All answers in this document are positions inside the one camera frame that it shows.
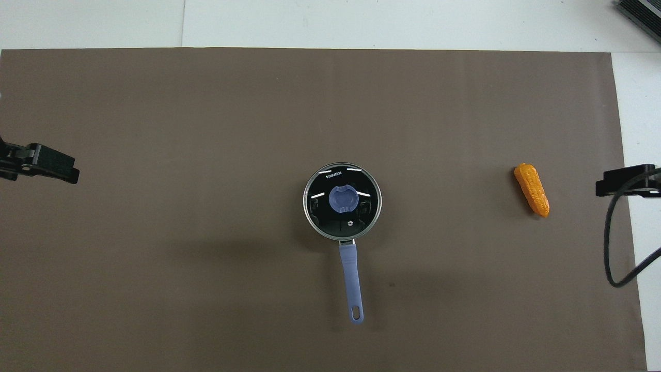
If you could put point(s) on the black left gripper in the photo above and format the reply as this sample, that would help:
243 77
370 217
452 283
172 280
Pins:
15 160

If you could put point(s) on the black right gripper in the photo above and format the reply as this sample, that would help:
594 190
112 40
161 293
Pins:
654 181

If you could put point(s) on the orange corn cob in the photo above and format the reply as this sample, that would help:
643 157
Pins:
532 190

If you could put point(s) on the glass lid with blue knob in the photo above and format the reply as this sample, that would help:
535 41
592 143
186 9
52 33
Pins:
342 199

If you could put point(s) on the brown table mat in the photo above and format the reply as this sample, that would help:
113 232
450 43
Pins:
206 129

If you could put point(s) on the dark finned metal device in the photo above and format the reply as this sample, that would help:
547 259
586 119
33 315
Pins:
643 10

